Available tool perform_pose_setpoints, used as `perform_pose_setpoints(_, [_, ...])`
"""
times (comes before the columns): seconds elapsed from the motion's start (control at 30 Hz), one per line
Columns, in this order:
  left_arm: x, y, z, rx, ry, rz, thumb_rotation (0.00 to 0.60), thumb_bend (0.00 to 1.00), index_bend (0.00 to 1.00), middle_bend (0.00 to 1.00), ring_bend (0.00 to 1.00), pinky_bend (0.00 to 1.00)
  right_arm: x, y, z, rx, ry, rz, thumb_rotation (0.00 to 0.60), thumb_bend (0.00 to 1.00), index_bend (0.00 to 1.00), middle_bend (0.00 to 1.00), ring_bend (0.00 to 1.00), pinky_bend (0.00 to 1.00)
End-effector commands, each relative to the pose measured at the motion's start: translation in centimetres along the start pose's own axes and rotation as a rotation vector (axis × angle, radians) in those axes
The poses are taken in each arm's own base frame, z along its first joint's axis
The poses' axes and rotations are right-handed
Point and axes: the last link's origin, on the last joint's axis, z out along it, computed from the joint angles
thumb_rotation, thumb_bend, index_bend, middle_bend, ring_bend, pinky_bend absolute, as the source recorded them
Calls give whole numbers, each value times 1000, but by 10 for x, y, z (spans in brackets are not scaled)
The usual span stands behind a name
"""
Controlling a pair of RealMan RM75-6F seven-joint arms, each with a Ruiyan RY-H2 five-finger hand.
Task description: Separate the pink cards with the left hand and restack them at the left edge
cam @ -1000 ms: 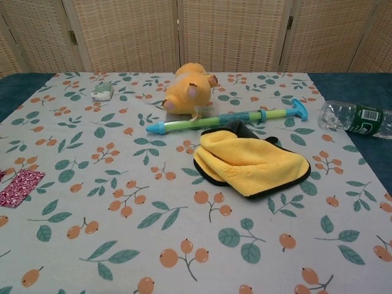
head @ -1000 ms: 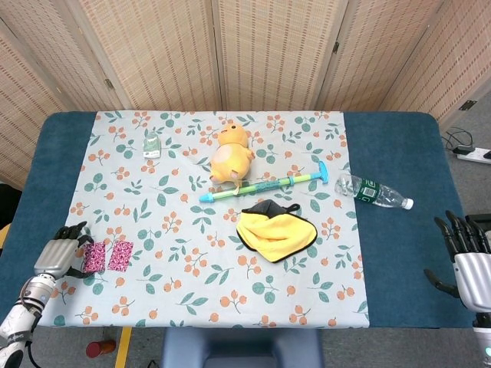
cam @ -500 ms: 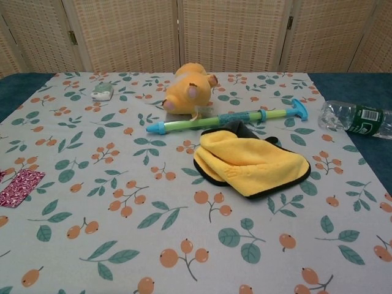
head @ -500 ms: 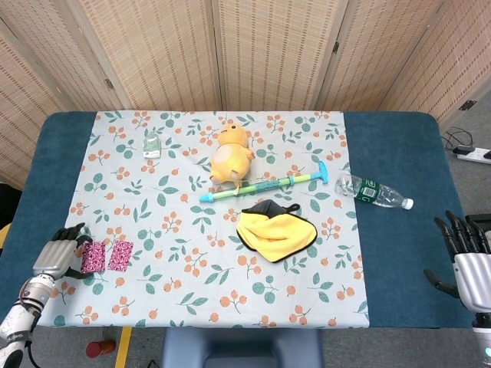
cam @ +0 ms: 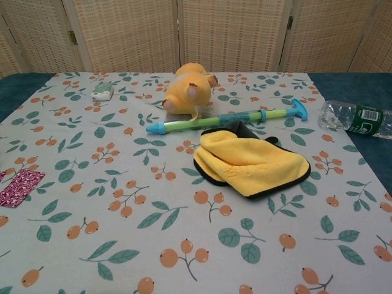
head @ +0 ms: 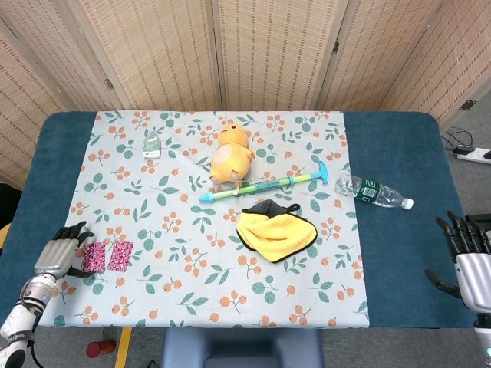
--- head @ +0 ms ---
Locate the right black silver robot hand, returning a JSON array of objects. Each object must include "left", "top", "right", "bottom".
[{"left": 424, "top": 210, "right": 491, "bottom": 312}]

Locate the yellow black-trimmed microfiber cloth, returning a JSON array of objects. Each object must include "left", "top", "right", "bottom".
[{"left": 236, "top": 199, "right": 318, "bottom": 265}]

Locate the black fabric bag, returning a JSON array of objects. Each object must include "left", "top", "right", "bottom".
[{"left": 0, "top": 182, "right": 23, "bottom": 227}]

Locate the clear green-label water bottle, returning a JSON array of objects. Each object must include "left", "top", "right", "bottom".
[{"left": 334, "top": 172, "right": 414, "bottom": 210}]

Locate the blue velvet table cover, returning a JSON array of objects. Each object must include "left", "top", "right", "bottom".
[{"left": 0, "top": 110, "right": 476, "bottom": 330}]

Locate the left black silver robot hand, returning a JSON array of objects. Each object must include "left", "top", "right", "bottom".
[{"left": 33, "top": 221, "right": 96, "bottom": 279}]

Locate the floral leaf berry tablecloth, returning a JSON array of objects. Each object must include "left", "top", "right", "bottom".
[{"left": 36, "top": 110, "right": 371, "bottom": 330}]

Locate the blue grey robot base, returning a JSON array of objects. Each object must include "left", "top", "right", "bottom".
[{"left": 160, "top": 327, "right": 323, "bottom": 368}]

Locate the yellow plush animal toy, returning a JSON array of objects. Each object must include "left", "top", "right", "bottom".
[{"left": 209, "top": 122, "right": 256, "bottom": 184}]

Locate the green blue water squirter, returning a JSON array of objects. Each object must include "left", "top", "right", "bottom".
[{"left": 198, "top": 159, "right": 330, "bottom": 203}]

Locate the small green white packet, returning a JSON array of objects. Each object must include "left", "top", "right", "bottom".
[{"left": 142, "top": 133, "right": 161, "bottom": 159}]

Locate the red cylinder can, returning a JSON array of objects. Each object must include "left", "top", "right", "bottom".
[{"left": 85, "top": 339, "right": 117, "bottom": 360}]

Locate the black floor cable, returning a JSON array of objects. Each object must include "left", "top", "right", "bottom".
[{"left": 440, "top": 127, "right": 472, "bottom": 149}]

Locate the white power strip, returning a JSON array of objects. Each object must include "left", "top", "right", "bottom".
[{"left": 456, "top": 147, "right": 491, "bottom": 165}]

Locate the black equipment case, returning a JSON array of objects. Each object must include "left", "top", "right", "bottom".
[{"left": 465, "top": 214, "right": 491, "bottom": 235}]

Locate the pink patterned packet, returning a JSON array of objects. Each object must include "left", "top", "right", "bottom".
[
  {"left": 107, "top": 240, "right": 134, "bottom": 272},
  {"left": 81, "top": 241, "right": 107, "bottom": 273}
]

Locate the bamboo folding screen panel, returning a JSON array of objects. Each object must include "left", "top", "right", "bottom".
[
  {"left": 317, "top": 0, "right": 450, "bottom": 113},
  {"left": 0, "top": 18, "right": 70, "bottom": 189},
  {"left": 0, "top": 0, "right": 132, "bottom": 113},
  {"left": 381, "top": 0, "right": 491, "bottom": 130},
  {"left": 64, "top": 0, "right": 224, "bottom": 112},
  {"left": 211, "top": 0, "right": 349, "bottom": 112}
]

